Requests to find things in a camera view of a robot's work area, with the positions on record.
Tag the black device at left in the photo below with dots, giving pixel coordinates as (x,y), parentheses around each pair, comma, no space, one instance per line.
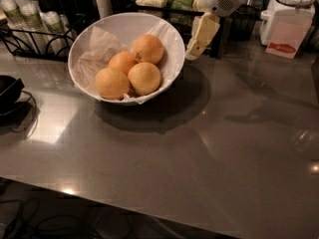
(10,92)

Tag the white bowl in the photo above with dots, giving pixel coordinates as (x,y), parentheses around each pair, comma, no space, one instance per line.
(126,27)

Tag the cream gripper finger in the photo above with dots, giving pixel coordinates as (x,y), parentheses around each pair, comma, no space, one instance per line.
(192,47)
(209,24)

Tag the black wire cup rack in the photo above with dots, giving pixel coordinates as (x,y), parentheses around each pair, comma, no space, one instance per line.
(20,43)

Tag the white card red logo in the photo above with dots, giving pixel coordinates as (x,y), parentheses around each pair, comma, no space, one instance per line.
(286,40)

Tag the white cylinder container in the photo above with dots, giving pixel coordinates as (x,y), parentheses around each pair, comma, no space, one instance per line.
(104,8)

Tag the green tea packets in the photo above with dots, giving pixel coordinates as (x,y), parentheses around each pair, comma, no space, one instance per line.
(178,4)

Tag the right paper cup stack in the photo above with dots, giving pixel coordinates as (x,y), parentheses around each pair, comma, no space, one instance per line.
(55,25)

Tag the white paper bowl liner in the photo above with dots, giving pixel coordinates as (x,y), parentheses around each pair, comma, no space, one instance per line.
(99,47)

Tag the paper cup stack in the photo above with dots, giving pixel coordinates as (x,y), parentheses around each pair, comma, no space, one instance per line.
(13,14)
(55,25)
(34,24)

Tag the middle paper cup stack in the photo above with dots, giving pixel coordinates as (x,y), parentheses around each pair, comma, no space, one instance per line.
(34,24)

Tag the white appliance with bowls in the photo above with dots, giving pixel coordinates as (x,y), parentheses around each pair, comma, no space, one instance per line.
(299,12)

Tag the black condiment shelf rack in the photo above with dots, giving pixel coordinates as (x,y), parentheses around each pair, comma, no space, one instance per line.
(183,19)

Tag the left paper cup stack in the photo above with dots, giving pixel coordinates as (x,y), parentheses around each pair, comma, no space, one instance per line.
(13,14)

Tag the black wire basket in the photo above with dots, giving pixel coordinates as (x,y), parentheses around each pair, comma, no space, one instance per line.
(243,22)

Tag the orange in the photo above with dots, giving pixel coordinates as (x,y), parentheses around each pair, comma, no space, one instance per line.
(145,78)
(148,48)
(112,84)
(123,61)

